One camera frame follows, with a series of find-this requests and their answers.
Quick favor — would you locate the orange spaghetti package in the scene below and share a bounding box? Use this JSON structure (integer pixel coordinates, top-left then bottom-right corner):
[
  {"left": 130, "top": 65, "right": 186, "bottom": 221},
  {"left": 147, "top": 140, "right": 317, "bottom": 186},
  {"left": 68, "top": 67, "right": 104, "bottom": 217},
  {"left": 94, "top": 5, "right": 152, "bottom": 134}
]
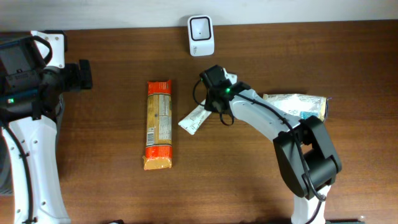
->
[{"left": 143, "top": 80, "right": 172, "bottom": 170}]

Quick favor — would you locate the white barcode scanner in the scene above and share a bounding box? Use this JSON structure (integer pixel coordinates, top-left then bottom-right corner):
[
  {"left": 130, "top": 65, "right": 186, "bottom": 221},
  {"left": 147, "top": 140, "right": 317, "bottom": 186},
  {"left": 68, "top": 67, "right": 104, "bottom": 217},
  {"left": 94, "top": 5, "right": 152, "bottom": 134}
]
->
[{"left": 187, "top": 15, "right": 215, "bottom": 57}]

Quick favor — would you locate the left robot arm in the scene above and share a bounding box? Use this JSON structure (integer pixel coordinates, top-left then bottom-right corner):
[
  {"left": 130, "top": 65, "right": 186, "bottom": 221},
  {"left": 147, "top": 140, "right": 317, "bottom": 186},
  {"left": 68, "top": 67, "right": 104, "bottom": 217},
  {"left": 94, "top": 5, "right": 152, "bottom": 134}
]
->
[{"left": 1, "top": 30, "right": 93, "bottom": 223}]

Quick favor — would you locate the yellow white snack bag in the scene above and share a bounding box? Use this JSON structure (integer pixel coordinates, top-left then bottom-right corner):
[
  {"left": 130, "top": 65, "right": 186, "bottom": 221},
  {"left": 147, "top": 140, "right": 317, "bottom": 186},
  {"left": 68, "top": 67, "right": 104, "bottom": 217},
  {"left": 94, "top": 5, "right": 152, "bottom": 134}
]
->
[{"left": 262, "top": 93, "right": 328, "bottom": 122}]

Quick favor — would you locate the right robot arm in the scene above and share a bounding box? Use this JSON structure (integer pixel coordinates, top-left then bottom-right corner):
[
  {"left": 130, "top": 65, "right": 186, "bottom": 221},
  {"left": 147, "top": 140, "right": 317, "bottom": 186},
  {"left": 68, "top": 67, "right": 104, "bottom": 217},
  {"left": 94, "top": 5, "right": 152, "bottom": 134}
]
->
[{"left": 200, "top": 65, "right": 342, "bottom": 223}]

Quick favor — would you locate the white cream tube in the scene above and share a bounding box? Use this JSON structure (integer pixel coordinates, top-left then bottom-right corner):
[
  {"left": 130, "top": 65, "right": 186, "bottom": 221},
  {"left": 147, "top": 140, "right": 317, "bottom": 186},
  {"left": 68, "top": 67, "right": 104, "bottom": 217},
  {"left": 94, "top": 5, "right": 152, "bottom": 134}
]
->
[{"left": 178, "top": 100, "right": 211, "bottom": 135}]

